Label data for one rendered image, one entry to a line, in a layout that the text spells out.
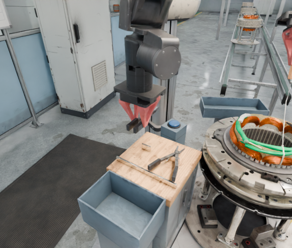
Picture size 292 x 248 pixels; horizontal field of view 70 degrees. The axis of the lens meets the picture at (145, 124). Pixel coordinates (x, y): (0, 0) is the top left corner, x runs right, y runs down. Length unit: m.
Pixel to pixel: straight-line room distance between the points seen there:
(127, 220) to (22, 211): 1.50
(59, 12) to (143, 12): 2.18
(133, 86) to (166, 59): 0.11
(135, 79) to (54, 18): 2.23
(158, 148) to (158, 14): 0.36
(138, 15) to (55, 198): 1.74
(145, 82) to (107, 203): 0.33
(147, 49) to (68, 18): 2.17
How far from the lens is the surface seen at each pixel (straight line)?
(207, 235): 0.78
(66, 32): 2.55
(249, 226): 0.87
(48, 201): 1.97
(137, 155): 0.60
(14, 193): 2.16
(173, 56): 0.37
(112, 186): 0.60
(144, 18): 0.41
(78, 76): 2.64
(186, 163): 0.58
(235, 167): 0.56
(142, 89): 0.44
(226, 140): 0.63
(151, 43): 0.38
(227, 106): 0.99
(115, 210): 0.58
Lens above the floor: 1.46
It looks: 33 degrees down
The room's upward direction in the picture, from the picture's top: straight up
